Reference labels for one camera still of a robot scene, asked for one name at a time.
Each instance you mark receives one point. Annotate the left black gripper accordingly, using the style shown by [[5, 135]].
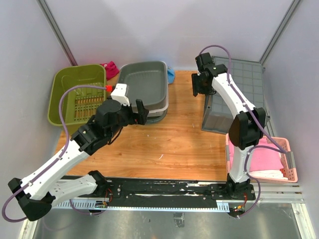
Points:
[[143, 113]]

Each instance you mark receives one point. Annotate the white perforated plastic basket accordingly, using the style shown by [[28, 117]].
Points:
[[159, 109]]

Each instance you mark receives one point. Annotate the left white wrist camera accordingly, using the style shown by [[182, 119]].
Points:
[[120, 94]]

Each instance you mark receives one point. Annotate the translucent teal plastic tub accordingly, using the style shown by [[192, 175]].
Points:
[[152, 120]]

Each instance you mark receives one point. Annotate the pink plastic basket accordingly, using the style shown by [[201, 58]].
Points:
[[286, 175]]

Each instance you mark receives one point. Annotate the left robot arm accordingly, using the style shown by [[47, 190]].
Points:
[[37, 193]]

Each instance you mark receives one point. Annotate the olive green plastic basket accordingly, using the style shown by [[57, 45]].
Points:
[[80, 104]]

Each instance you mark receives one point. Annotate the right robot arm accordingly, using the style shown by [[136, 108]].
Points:
[[246, 129]]

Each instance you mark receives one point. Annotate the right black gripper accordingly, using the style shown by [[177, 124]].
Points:
[[197, 89]]

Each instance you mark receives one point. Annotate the pink towel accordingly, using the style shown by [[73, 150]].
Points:
[[262, 159]]

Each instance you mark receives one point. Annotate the blue snack packet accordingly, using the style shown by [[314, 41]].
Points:
[[170, 75]]

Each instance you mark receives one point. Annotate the dark grey plastic tub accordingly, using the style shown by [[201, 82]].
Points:
[[144, 84]]

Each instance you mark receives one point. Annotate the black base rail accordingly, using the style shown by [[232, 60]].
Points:
[[165, 196]]

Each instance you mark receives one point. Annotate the magenta cloth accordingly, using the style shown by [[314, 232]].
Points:
[[111, 69]]

